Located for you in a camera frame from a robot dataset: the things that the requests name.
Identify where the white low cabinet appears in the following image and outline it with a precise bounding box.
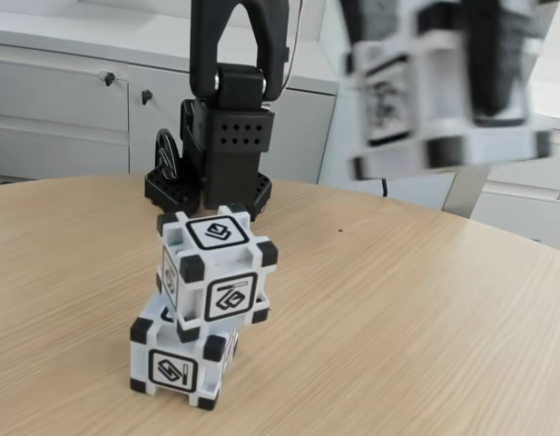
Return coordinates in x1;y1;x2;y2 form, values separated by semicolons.
0;0;343;188

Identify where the white cube stacked-diamonds symbol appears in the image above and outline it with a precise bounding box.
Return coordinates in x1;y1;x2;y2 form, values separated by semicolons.
155;203;280;344

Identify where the black table clamp wheel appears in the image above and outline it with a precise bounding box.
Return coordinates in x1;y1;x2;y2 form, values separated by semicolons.
152;128;184;183

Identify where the white cube paperclip symbol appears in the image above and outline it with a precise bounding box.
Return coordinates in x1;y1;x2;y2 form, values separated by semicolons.
128;297;241;412

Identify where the white cube lamp symbol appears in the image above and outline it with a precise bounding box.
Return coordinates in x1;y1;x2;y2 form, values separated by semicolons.
342;0;555;183

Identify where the white drawer cabinet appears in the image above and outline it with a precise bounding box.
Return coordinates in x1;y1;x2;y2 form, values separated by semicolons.
472;104;560;242

